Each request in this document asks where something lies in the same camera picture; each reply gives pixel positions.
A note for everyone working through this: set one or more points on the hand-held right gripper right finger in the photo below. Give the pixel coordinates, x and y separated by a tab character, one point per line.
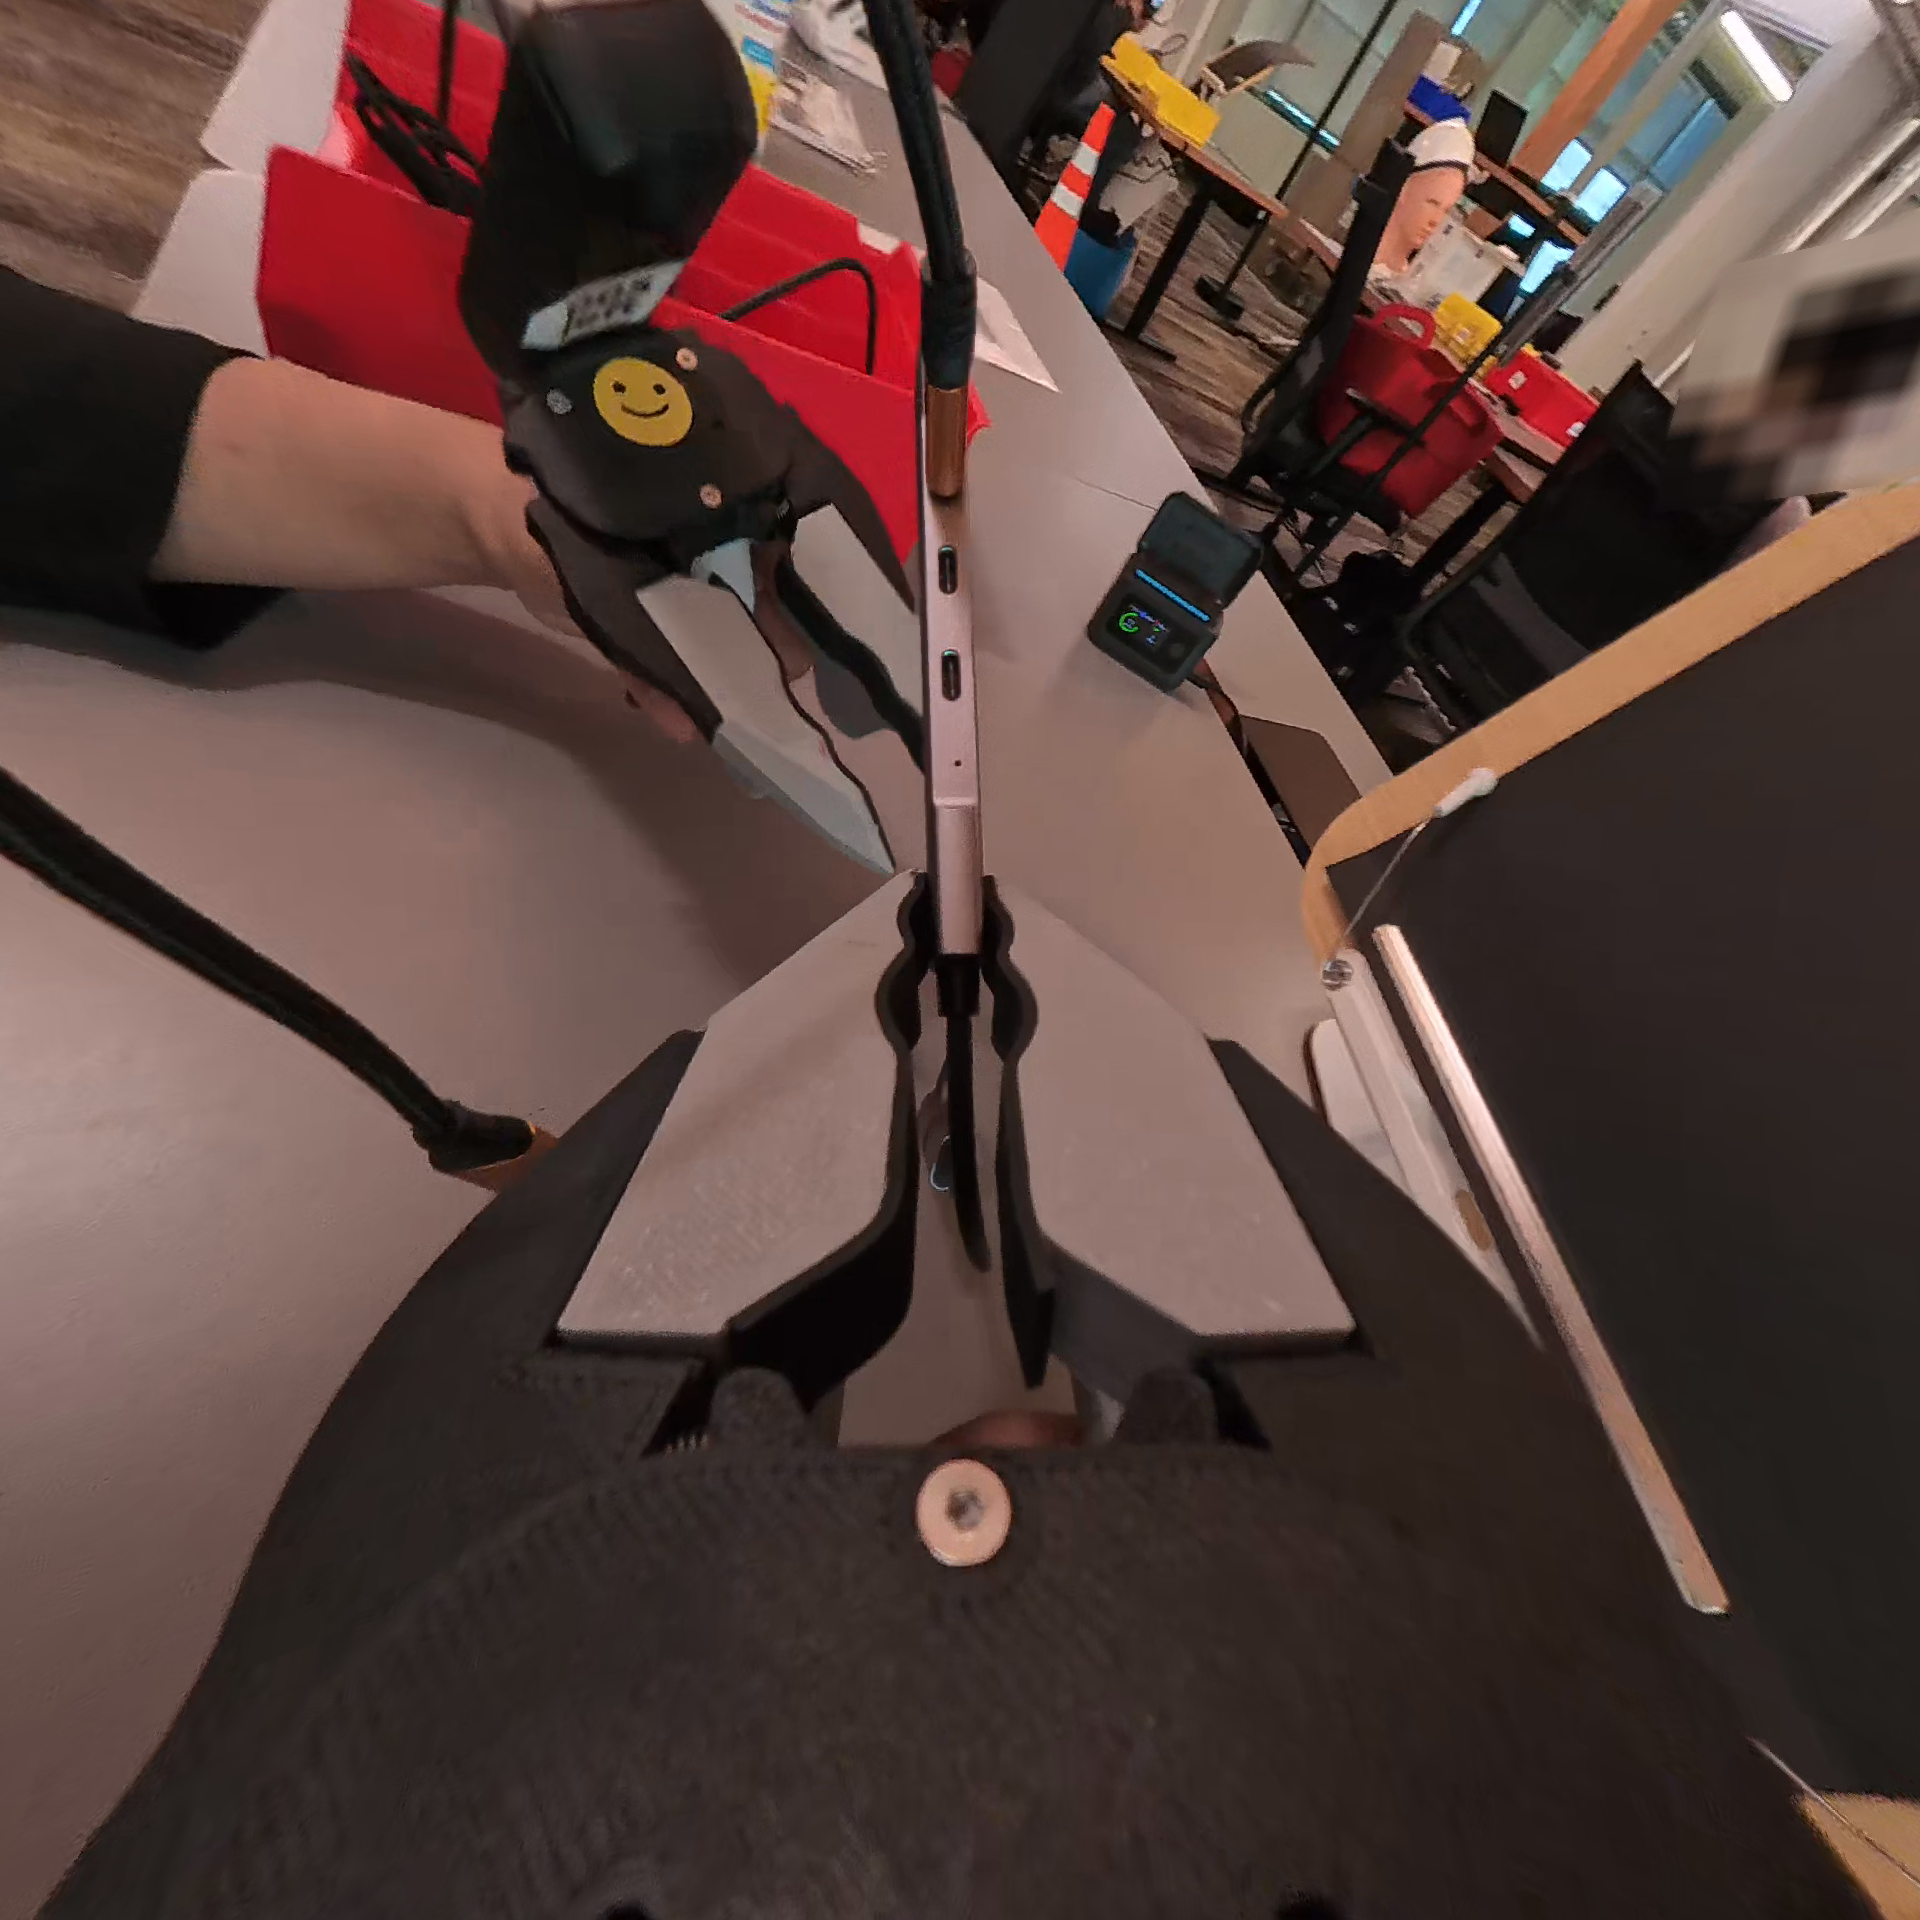
1174	1189

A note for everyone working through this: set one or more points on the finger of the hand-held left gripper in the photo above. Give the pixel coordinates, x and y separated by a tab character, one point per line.
860	648
734	667

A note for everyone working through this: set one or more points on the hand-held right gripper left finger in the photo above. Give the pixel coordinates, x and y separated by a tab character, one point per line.
744	1189

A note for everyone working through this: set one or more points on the grey usb hub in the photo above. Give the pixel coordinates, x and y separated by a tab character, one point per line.
954	835

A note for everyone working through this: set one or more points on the red plastic bin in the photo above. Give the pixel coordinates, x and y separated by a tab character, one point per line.
388	296
386	36

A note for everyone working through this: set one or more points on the person's left forearm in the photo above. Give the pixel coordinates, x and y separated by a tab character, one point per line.
330	480

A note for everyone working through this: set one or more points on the person's left hand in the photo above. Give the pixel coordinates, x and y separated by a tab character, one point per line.
668	716

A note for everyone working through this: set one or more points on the white panel stand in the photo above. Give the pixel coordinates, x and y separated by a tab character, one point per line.
1406	1110

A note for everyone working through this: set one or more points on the white paper sheet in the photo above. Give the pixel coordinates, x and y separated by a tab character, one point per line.
1008	353

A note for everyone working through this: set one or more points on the dark power bank with display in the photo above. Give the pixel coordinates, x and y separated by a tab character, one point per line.
1186	557

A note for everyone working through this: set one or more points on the silver metal strip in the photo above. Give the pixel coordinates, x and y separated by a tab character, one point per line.
1529	1248

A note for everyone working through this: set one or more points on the blue bucket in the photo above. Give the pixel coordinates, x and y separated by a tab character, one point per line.
1106	275

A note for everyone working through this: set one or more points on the orange traffic cone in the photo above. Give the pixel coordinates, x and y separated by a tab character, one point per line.
1083	194

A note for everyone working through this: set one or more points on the yellow plastic bin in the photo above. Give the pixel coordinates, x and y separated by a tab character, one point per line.
1168	85

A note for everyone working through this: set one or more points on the wooden table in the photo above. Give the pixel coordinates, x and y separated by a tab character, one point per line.
1249	168

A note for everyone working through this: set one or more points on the black red office chair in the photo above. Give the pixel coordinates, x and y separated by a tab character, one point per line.
1406	406

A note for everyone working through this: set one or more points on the mannequin head white cap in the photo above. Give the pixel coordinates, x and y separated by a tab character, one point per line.
1424	207

